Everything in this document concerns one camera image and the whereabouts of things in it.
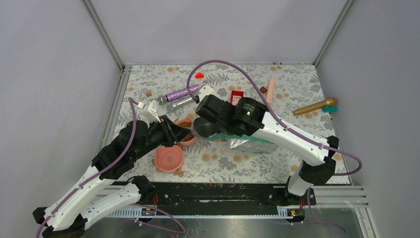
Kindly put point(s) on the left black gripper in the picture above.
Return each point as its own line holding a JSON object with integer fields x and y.
{"x": 174, "y": 133}

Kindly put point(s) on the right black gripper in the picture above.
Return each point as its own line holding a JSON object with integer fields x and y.
{"x": 222, "y": 99}

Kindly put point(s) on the green pet food bag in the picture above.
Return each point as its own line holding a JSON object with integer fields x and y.
{"x": 204, "y": 129}

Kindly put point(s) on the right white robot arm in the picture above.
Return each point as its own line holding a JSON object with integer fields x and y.
{"x": 252, "y": 118}

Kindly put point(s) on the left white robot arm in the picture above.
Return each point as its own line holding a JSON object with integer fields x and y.
{"x": 76, "y": 211}

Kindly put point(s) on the near pink pet bowl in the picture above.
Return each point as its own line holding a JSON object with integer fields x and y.
{"x": 169, "y": 159}

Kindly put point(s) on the brown kibble in far bowl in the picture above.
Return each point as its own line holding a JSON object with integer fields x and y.
{"x": 190, "y": 137}

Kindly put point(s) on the red window brick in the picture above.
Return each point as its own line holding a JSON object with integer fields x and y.
{"x": 236, "y": 96}

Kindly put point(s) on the silver toy microphone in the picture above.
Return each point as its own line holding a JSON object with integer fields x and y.
{"x": 179, "y": 103}

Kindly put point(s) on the red toy block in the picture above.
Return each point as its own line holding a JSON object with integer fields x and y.
{"x": 199, "y": 75}

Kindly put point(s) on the purple glitter toy microphone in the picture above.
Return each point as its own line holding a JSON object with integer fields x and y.
{"x": 170, "y": 97}

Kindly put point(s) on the brown cube block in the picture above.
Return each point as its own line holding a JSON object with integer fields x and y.
{"x": 263, "y": 89}

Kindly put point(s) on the floral table mat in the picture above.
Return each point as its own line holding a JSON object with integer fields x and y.
{"x": 296, "y": 86}

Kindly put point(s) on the gold toy microphone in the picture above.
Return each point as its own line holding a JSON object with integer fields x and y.
{"x": 326, "y": 102}

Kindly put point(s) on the teal toy block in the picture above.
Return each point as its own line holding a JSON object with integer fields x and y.
{"x": 329, "y": 109}

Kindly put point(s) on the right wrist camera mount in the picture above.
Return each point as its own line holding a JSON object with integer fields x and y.
{"x": 205, "y": 90}

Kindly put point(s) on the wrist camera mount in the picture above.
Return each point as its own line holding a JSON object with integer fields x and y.
{"x": 148, "y": 110}
{"x": 205, "y": 90}

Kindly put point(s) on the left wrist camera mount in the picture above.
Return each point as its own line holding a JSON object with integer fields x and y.
{"x": 148, "y": 110}

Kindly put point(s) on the black mounting base plate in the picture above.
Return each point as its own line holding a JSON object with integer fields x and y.
{"x": 224, "y": 199}

